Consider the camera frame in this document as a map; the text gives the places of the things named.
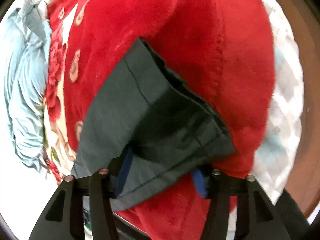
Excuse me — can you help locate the red floral plush blanket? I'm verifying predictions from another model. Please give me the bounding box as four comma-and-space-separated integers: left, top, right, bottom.
42, 0, 276, 240

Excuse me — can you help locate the dark grey black garment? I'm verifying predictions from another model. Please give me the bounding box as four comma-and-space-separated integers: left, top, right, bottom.
72, 38, 234, 211

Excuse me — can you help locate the light blue quilt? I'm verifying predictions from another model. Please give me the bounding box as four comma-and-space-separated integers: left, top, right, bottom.
1, 2, 52, 172

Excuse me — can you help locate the white quilted bed sheet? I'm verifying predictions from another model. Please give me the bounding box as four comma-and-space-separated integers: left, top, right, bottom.
249, 0, 304, 215

